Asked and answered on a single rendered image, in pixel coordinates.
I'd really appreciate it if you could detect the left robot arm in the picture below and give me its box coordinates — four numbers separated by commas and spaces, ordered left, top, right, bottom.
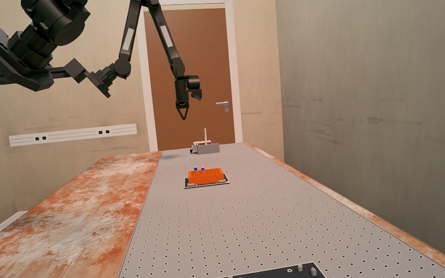
90, 0, 202, 101

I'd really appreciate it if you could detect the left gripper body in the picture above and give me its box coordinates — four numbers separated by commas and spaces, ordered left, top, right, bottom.
175, 89, 189, 106

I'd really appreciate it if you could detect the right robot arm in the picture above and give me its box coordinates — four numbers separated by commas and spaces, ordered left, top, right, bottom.
0, 0, 91, 76

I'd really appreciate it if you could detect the grey slotted rack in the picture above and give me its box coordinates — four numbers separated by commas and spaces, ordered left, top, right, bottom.
197, 143, 220, 155

